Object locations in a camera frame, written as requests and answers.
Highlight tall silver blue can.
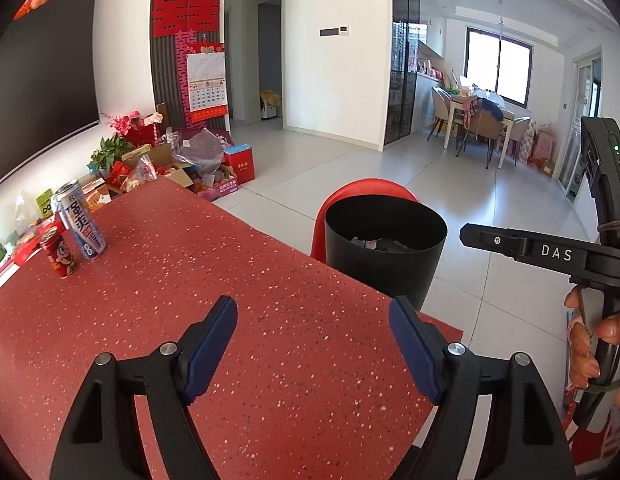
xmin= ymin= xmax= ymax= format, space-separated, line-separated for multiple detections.
xmin=54 ymin=179 xmax=107 ymax=261

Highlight short red can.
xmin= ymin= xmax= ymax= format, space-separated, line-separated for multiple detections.
xmin=38 ymin=224 xmax=77 ymax=280

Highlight black waste bin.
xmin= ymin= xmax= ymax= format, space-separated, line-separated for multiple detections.
xmin=323 ymin=193 xmax=449 ymax=312

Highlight brown dining chair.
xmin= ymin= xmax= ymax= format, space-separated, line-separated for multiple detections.
xmin=457 ymin=97 xmax=502 ymax=169

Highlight open cardboard box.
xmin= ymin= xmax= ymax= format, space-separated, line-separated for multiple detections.
xmin=134 ymin=144 xmax=193 ymax=196

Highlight red plastic chair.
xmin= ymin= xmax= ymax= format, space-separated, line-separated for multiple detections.
xmin=309 ymin=178 xmax=421 ymax=264

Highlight grey dining chair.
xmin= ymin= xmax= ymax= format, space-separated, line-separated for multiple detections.
xmin=502 ymin=116 xmax=532 ymax=164

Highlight red paper-cut wall decoration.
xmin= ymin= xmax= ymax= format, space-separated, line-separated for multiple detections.
xmin=152 ymin=0 xmax=222 ymax=39

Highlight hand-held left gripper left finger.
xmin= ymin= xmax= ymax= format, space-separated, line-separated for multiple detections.
xmin=50 ymin=295 xmax=239 ymax=480

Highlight red box with blue lid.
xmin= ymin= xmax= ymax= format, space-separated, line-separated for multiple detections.
xmin=223 ymin=143 xmax=256 ymax=185

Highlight wall calendar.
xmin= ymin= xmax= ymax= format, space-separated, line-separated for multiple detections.
xmin=186 ymin=43 xmax=227 ymax=114

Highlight person's right hand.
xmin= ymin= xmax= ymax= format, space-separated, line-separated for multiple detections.
xmin=564 ymin=285 xmax=620 ymax=391

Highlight white dining table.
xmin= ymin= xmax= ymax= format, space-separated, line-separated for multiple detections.
xmin=443 ymin=92 xmax=517 ymax=169

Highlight red fruit carton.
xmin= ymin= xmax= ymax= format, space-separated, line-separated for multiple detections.
xmin=189 ymin=169 xmax=240 ymax=202

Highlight pink artificial flowers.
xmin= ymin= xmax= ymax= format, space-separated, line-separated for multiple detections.
xmin=100 ymin=109 xmax=165 ymax=137

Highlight large black television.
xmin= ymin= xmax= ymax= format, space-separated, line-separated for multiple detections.
xmin=0 ymin=0 xmax=102 ymax=192

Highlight pink gift bags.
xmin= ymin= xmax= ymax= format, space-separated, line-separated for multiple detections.
xmin=522 ymin=122 xmax=557 ymax=172

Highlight dark glass cabinet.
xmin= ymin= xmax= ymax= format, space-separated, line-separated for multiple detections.
xmin=383 ymin=0 xmax=421 ymax=151

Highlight beige dining chair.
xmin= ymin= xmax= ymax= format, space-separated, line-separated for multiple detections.
xmin=427 ymin=86 xmax=453 ymax=141

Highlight black framed window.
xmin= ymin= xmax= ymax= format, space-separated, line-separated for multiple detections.
xmin=464 ymin=27 xmax=534 ymax=109

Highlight grey plastic bag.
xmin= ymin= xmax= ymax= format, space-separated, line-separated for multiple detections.
xmin=172 ymin=127 xmax=231 ymax=177

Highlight red biscuit box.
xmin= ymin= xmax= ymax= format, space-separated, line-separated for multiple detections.
xmin=82 ymin=182 xmax=113 ymax=212

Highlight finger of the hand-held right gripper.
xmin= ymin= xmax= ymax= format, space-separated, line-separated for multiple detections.
xmin=460 ymin=223 xmax=531 ymax=261

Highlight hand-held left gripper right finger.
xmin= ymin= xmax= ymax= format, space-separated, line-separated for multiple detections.
xmin=388 ymin=296 xmax=576 ymax=480

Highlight clear plastic bag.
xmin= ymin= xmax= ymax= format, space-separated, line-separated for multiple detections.
xmin=12 ymin=192 xmax=41 ymax=234

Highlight glass sliding door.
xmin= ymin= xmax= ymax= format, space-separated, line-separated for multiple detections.
xmin=557 ymin=47 xmax=604 ymax=197

